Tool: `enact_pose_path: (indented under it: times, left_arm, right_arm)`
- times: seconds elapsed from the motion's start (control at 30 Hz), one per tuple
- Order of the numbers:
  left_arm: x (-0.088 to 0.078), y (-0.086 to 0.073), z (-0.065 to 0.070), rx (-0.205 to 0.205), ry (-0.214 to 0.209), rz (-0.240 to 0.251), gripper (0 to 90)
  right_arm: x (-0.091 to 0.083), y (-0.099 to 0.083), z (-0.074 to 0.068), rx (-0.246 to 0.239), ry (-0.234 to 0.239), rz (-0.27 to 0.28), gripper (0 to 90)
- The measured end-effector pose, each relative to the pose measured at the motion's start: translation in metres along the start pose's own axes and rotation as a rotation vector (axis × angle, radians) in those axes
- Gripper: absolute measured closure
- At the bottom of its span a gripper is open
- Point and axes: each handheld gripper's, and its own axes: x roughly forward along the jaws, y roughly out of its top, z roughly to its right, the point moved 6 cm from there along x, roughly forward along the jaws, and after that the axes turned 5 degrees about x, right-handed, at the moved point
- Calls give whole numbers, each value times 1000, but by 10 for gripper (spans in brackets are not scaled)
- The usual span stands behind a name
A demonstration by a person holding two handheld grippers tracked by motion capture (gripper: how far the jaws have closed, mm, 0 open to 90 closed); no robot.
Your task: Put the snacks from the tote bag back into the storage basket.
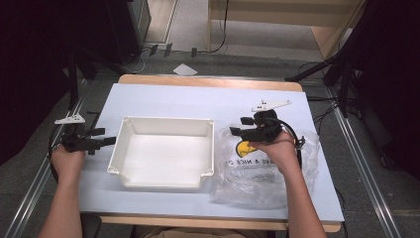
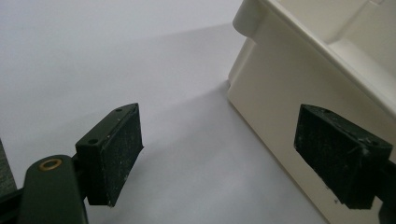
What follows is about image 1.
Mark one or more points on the light wooden furniture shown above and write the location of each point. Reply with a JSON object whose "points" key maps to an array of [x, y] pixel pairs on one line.
{"points": [[270, 15]]}

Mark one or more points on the person's right hand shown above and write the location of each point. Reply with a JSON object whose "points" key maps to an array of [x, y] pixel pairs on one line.
{"points": [[278, 152]]}

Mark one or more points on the black curtain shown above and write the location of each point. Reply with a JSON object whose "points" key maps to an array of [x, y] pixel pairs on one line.
{"points": [[389, 66], [49, 49]]}

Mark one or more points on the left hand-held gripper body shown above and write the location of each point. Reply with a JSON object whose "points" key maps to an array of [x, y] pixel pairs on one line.
{"points": [[76, 140]]}

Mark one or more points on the clear plastic bag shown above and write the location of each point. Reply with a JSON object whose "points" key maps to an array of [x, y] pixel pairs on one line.
{"points": [[251, 178]]}

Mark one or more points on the person's left hand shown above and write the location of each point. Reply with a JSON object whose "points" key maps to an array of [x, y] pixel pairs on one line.
{"points": [[67, 162]]}

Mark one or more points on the black stand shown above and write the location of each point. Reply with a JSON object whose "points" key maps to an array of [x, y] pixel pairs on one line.
{"points": [[73, 82], [343, 76]]}

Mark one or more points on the wooden table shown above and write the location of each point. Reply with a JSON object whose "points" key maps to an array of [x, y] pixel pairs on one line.
{"points": [[211, 82]]}

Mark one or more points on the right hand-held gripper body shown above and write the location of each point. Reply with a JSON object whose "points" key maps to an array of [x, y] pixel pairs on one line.
{"points": [[265, 129]]}

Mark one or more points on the light blue table mat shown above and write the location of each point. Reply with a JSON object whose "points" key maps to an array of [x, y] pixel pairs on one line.
{"points": [[185, 102]]}

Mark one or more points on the white paper sheet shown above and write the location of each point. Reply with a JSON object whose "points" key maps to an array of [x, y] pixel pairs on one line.
{"points": [[185, 69]]}

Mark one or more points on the white plastic tray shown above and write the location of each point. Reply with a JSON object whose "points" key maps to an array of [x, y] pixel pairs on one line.
{"points": [[163, 155]]}

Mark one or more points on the aluminium floor rail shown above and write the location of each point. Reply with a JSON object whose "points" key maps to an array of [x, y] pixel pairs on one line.
{"points": [[366, 178], [36, 195]]}

